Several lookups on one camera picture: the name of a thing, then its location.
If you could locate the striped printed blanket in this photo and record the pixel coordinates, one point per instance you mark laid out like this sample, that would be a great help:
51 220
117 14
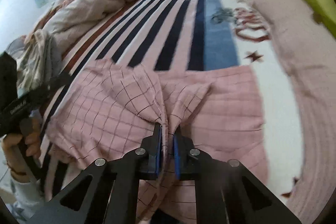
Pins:
170 29

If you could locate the crumpled beige quilt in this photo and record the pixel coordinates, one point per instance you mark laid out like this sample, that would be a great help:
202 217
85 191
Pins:
86 8

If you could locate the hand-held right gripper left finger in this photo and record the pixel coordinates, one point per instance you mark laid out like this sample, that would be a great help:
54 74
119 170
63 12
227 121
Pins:
157 151

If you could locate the beige waffle pillow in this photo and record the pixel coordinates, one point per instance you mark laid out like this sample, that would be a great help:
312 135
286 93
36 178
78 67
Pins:
302 56

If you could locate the person's left forearm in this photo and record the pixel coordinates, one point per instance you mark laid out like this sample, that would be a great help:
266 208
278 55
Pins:
25 193

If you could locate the pink checked pants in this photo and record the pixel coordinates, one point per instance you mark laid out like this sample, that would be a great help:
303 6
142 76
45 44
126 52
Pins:
105 113

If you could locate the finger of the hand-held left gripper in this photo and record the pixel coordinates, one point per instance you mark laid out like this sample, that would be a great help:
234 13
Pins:
52 85

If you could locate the person's left hand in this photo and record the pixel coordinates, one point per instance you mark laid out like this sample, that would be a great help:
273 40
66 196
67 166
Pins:
10 151

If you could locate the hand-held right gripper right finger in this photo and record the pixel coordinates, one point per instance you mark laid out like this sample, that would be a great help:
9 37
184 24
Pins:
177 157

